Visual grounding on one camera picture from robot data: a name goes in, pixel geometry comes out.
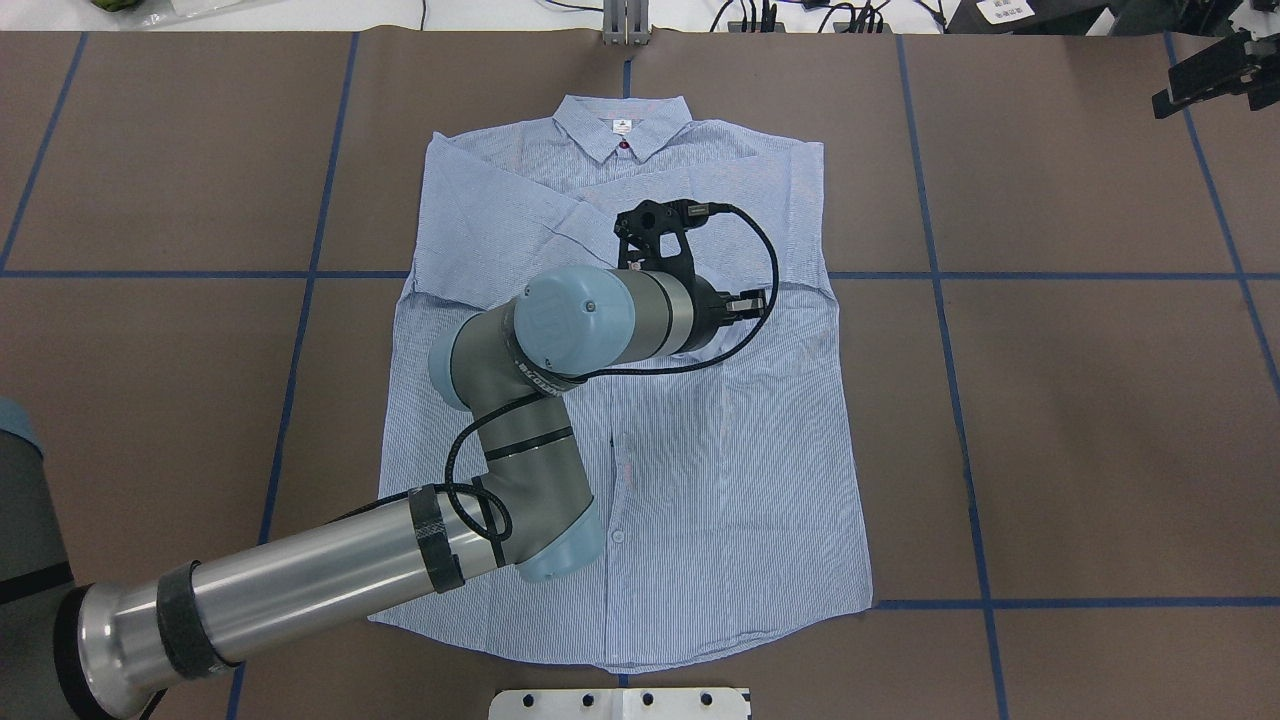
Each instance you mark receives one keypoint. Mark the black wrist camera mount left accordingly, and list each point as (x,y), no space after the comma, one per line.
(653,236)

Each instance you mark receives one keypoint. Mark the green fabric pouch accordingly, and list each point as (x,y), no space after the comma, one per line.
(118,6)

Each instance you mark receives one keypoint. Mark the black box with label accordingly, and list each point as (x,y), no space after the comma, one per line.
(1052,18)

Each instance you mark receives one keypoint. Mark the brown paper table mat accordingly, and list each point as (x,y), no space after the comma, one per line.
(1058,322)

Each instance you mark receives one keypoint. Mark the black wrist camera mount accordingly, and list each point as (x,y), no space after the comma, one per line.
(653,236)
(1238,65)

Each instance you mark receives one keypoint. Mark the light blue striped shirt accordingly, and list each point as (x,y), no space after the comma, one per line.
(726,484)

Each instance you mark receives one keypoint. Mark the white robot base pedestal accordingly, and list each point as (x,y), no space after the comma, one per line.
(624,703)

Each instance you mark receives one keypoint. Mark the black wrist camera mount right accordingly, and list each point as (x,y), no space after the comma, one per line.
(1238,65)

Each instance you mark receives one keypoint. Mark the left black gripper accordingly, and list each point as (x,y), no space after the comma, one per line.
(707,314)

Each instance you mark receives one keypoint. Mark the aluminium frame post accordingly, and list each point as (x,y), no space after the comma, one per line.
(626,22)

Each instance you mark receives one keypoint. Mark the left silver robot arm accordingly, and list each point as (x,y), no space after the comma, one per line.
(513,492)

